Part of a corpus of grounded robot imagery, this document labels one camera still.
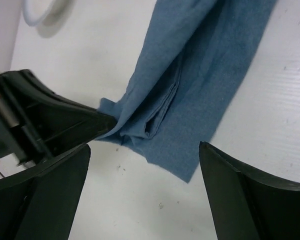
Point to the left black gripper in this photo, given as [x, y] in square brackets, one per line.
[62, 124]

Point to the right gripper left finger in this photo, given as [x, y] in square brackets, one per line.
[40, 203]

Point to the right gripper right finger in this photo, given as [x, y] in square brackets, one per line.
[247, 203]

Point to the blue cloth napkin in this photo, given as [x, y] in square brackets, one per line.
[195, 55]

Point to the white blue-rimmed plate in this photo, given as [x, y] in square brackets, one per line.
[36, 11]

